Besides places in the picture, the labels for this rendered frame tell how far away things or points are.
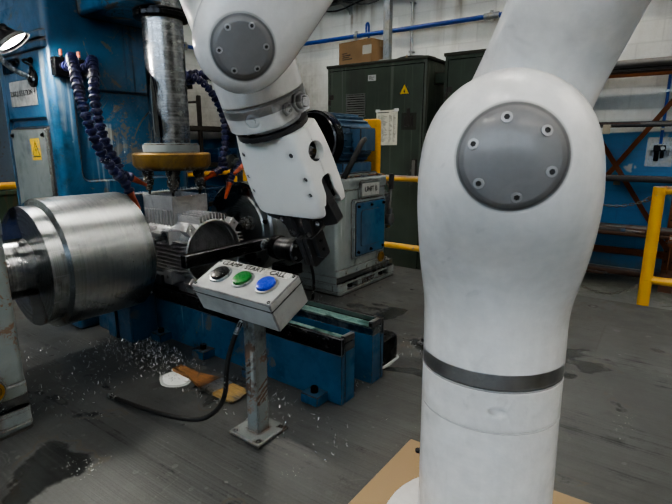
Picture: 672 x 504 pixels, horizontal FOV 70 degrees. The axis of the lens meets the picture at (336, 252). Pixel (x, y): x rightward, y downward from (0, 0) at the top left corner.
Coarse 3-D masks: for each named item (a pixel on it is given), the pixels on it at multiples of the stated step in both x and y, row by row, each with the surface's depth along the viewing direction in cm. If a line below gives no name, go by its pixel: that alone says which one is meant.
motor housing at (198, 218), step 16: (160, 224) 115; (176, 224) 112; (192, 224) 109; (208, 224) 120; (224, 224) 115; (192, 240) 129; (208, 240) 125; (224, 240) 121; (160, 256) 112; (176, 256) 108; (240, 256) 120; (160, 272) 112; (176, 272) 109; (192, 272) 122
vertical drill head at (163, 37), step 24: (168, 0) 105; (144, 24) 106; (168, 24) 106; (144, 48) 108; (168, 48) 107; (168, 72) 108; (168, 96) 109; (168, 120) 110; (144, 144) 112; (168, 144) 109; (192, 144) 113; (144, 168) 109; (168, 168) 108; (192, 168) 111
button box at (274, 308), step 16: (208, 272) 76; (256, 272) 73; (272, 272) 71; (208, 288) 73; (224, 288) 71; (240, 288) 70; (272, 288) 68; (288, 288) 68; (208, 304) 76; (224, 304) 72; (240, 304) 69; (256, 304) 67; (272, 304) 65; (288, 304) 68; (304, 304) 71; (256, 320) 70; (272, 320) 67; (288, 320) 69
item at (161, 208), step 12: (168, 192) 123; (180, 192) 124; (192, 192) 121; (144, 204) 118; (156, 204) 114; (168, 204) 112; (180, 204) 112; (192, 204) 115; (204, 204) 118; (156, 216) 115; (168, 216) 112
